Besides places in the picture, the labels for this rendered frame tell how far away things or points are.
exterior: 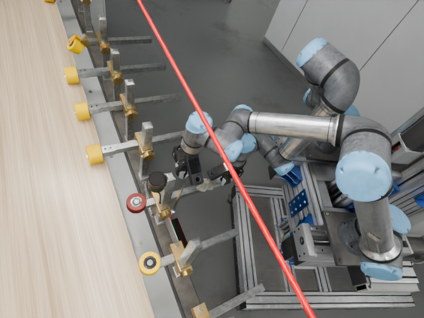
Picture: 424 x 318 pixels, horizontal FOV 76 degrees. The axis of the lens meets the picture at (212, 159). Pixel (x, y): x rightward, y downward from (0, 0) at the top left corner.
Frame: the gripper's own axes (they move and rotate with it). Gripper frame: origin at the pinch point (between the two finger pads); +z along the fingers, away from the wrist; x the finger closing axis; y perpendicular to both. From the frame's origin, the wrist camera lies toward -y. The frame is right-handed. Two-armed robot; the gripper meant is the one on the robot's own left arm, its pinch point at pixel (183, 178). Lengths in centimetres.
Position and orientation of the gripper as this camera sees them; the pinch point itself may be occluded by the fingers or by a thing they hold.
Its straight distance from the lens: 111.0
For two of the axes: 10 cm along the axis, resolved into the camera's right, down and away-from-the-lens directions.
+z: -2.6, 5.2, 8.1
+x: -8.8, 2.2, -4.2
